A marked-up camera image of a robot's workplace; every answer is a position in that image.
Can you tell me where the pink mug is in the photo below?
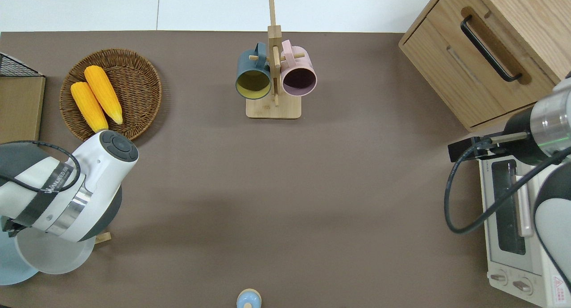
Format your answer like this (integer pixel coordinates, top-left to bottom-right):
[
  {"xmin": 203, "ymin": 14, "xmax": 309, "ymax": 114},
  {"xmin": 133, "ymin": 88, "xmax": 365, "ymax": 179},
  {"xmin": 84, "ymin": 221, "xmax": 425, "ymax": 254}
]
[{"xmin": 280, "ymin": 40, "xmax": 318, "ymax": 97}]

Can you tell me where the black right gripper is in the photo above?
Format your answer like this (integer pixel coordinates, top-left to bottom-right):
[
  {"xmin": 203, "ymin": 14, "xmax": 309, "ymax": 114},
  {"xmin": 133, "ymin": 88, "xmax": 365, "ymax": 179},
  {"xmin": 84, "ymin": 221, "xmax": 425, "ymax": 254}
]
[{"xmin": 448, "ymin": 136, "xmax": 505, "ymax": 163}]

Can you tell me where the brown table mat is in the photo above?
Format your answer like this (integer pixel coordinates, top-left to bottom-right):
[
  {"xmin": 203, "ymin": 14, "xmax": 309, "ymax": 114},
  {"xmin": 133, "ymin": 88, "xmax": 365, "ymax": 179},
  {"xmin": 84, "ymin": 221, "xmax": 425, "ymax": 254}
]
[{"xmin": 0, "ymin": 30, "xmax": 542, "ymax": 308}]

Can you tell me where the light blue plate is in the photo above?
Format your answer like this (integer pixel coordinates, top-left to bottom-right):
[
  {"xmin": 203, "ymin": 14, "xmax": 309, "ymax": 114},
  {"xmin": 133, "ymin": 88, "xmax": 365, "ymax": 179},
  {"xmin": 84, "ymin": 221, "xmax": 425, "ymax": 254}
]
[{"xmin": 0, "ymin": 230, "xmax": 41, "ymax": 286}]

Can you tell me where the gray plate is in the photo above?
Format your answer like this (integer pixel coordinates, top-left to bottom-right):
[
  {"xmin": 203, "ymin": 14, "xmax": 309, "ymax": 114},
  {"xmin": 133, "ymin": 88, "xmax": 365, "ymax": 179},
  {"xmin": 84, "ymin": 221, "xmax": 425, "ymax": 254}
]
[{"xmin": 14, "ymin": 230, "xmax": 96, "ymax": 275}]

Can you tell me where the white toaster oven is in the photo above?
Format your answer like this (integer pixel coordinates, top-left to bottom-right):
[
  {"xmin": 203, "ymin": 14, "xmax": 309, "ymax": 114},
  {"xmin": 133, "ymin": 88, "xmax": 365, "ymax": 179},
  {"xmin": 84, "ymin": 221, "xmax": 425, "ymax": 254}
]
[{"xmin": 477, "ymin": 156, "xmax": 571, "ymax": 308}]

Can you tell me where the dark teal mug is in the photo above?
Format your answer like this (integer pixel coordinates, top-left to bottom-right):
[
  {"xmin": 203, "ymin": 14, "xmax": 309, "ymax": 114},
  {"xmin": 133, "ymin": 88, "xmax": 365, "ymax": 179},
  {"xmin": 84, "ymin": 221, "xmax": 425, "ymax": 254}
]
[{"xmin": 236, "ymin": 42, "xmax": 273, "ymax": 100}]

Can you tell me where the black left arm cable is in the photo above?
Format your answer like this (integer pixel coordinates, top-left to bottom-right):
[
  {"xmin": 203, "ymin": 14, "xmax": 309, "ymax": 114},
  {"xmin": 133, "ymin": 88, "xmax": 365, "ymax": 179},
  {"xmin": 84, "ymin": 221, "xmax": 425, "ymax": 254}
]
[{"xmin": 0, "ymin": 140, "xmax": 81, "ymax": 193}]

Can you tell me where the light wooden drawer cabinet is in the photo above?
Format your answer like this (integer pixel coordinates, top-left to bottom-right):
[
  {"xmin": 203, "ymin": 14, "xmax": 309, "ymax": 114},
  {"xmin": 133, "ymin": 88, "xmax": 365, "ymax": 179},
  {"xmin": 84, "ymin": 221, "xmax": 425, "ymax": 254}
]
[{"xmin": 398, "ymin": 0, "xmax": 571, "ymax": 132}]

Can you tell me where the yellow corn cob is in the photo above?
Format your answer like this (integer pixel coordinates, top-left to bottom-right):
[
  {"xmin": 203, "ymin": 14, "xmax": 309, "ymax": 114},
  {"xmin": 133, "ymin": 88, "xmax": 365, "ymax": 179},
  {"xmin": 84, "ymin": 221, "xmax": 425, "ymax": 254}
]
[
  {"xmin": 84, "ymin": 66, "xmax": 124, "ymax": 125},
  {"xmin": 70, "ymin": 82, "xmax": 109, "ymax": 134}
]

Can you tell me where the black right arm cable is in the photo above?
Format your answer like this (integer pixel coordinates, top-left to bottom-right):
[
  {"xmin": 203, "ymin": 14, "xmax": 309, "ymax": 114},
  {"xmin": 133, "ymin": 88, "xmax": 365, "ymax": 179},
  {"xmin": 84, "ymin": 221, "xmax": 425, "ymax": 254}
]
[{"xmin": 443, "ymin": 139, "xmax": 571, "ymax": 235}]

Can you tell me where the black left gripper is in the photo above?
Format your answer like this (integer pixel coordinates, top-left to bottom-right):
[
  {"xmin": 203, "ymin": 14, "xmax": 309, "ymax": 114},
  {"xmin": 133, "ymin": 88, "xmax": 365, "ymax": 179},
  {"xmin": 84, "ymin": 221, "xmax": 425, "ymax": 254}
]
[{"xmin": 1, "ymin": 216, "xmax": 23, "ymax": 238}]

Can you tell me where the wooden mug rack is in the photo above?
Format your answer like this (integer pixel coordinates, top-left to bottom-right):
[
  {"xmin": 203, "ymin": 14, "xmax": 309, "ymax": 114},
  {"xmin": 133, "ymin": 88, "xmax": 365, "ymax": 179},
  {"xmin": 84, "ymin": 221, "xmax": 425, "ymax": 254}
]
[{"xmin": 246, "ymin": 0, "xmax": 302, "ymax": 119}]

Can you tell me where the blue call bell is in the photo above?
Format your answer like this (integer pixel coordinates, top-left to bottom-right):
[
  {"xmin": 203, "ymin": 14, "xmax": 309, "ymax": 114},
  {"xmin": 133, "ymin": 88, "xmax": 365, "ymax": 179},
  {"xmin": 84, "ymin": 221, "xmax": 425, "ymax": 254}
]
[{"xmin": 236, "ymin": 289, "xmax": 262, "ymax": 308}]

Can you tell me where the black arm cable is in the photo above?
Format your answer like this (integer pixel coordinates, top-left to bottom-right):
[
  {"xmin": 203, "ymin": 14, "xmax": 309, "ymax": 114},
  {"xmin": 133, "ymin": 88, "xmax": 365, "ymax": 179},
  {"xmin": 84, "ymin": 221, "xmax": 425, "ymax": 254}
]
[
  {"xmin": 443, "ymin": 139, "xmax": 571, "ymax": 235},
  {"xmin": 0, "ymin": 140, "xmax": 81, "ymax": 193}
]

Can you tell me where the wire grid wooden shelf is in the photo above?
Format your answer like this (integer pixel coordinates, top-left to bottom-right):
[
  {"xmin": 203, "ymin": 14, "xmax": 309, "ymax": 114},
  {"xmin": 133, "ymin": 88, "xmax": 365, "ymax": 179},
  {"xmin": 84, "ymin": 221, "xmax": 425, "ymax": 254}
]
[{"xmin": 0, "ymin": 52, "xmax": 46, "ymax": 144}]

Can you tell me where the black cabinet drawer handle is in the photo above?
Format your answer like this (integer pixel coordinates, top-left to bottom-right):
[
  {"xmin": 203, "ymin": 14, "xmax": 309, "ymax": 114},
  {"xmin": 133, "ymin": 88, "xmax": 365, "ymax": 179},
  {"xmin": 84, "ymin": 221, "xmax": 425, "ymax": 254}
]
[{"xmin": 460, "ymin": 15, "xmax": 523, "ymax": 83}]

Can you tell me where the brown wicker basket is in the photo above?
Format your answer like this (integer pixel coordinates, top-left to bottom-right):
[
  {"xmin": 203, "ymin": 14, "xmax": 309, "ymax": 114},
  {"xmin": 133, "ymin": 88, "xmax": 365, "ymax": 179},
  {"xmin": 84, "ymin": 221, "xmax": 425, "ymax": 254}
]
[{"xmin": 59, "ymin": 49, "xmax": 162, "ymax": 142}]

